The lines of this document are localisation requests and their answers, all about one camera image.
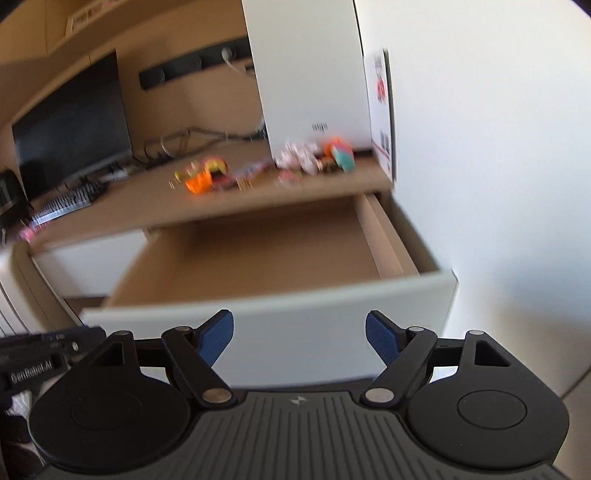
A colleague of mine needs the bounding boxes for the orange pumpkin box half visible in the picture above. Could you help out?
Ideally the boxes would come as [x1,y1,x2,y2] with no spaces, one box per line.
[184,171,213,195]

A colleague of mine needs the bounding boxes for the pink sticker card pack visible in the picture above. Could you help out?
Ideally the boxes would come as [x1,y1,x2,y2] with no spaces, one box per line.
[213,159,274,191]

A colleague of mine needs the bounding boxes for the black red doll keychain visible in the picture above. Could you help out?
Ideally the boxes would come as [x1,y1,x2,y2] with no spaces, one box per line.
[318,156,341,174]

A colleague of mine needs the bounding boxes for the pink white plush toy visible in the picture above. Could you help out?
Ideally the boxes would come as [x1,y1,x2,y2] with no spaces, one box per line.
[274,142,321,175]

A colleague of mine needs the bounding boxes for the yellow pink toy camera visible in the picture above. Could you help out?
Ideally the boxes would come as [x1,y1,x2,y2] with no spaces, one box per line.
[202,157,229,178]

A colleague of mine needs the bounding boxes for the long red snack packet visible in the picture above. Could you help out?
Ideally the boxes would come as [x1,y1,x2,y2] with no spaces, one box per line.
[276,170,303,186]

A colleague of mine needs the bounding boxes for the open wooden drawer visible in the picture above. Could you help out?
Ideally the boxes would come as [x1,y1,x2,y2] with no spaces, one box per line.
[82,195,458,387]

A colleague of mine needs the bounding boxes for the black keyboard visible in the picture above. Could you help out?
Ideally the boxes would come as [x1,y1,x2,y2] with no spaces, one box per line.
[29,182,109,228]

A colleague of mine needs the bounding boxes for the black monitor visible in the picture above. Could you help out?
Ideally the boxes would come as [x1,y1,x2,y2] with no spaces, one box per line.
[12,52,132,200]

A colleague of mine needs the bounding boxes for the white printed cardboard box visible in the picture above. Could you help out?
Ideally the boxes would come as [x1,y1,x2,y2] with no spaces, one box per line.
[363,48,397,183]

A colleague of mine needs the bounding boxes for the white computer case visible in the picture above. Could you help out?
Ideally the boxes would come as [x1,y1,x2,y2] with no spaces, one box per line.
[242,0,370,156]

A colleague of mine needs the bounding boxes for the tangled desk cables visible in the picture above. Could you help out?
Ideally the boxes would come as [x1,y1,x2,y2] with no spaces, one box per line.
[133,119,270,169]

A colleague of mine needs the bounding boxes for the black wall power strip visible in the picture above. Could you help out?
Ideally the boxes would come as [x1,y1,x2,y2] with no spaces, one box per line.
[138,36,252,91]

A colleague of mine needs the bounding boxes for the white charger cable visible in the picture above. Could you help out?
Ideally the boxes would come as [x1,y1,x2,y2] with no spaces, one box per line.
[220,45,257,77]

